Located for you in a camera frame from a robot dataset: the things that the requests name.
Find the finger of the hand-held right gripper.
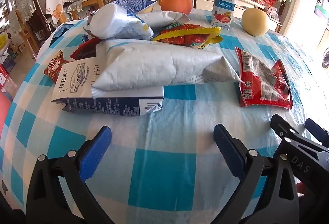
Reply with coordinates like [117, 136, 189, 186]
[270, 114, 329, 190]
[305, 118, 329, 141]

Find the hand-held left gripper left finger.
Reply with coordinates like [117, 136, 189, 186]
[26, 125, 121, 224]

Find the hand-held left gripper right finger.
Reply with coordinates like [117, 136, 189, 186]
[213, 123, 300, 224]

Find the white and blue milk carton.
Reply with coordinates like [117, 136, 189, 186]
[51, 59, 165, 117]

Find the red patterned snack wrapper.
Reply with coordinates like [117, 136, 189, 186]
[43, 50, 74, 83]

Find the red and yellow snack bag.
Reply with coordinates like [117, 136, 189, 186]
[152, 23, 224, 49]

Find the small silver foil pouch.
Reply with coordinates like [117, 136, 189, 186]
[136, 11, 191, 34]

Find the blue white checked tablecloth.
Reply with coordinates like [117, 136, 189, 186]
[0, 8, 319, 224]

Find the white washing machine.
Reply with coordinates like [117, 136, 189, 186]
[321, 47, 329, 70]

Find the small yellow pear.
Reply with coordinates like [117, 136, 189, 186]
[241, 8, 269, 37]

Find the dark wooden chair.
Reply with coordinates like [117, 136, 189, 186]
[26, 8, 53, 46]

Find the white strawberry yogurt bottle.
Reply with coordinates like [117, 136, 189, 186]
[211, 0, 237, 31]

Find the white television cabinet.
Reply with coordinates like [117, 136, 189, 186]
[134, 0, 283, 33]

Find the dining table orange print cloth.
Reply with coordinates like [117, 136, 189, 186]
[45, 0, 74, 25]

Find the red apple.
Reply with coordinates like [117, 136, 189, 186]
[161, 0, 193, 15]

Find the light wooden chair lace cover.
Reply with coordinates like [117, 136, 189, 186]
[13, 0, 42, 60]

